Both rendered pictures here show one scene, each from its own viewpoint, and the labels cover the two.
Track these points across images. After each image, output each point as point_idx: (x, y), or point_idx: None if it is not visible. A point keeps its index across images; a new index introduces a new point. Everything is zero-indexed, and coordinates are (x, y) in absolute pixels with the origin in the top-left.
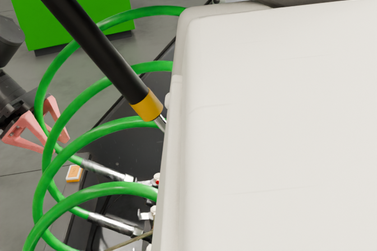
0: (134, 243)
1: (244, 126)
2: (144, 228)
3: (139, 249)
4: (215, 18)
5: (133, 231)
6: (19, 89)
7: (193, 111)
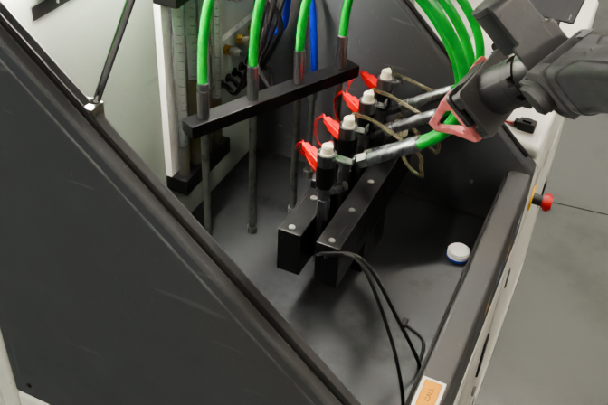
0: (354, 356)
1: None
2: (350, 230)
3: (349, 345)
4: None
5: (375, 147)
6: (488, 69)
7: None
